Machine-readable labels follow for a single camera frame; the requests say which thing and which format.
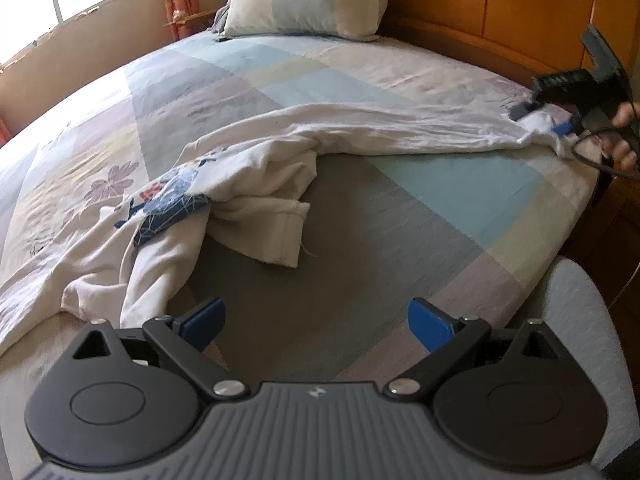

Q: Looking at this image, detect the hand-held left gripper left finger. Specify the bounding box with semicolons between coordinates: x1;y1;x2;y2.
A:
72;296;251;403

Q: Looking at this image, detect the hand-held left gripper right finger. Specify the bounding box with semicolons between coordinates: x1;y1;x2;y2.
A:
385;297;562;403

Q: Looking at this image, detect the white printed sweatshirt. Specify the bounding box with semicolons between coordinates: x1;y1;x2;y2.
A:
0;101;586;356

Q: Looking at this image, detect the person's right hand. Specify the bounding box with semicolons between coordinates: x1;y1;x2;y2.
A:
601;101;640;171

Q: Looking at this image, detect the wooden bed headboard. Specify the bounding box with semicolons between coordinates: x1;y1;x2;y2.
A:
380;0;640;91

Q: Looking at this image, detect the pastel patchwork bedsheet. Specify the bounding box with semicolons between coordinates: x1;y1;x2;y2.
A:
0;30;601;480

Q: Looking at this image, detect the person's grey clothing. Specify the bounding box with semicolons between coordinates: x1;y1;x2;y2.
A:
510;255;633;480

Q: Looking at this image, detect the grey cloth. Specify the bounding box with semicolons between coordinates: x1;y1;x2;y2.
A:
209;4;232;41

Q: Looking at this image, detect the wooden side table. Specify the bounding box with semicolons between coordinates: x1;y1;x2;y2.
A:
162;9;219;29

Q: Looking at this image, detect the right hand-held gripper cable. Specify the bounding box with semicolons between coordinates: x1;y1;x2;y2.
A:
570;130;640;179

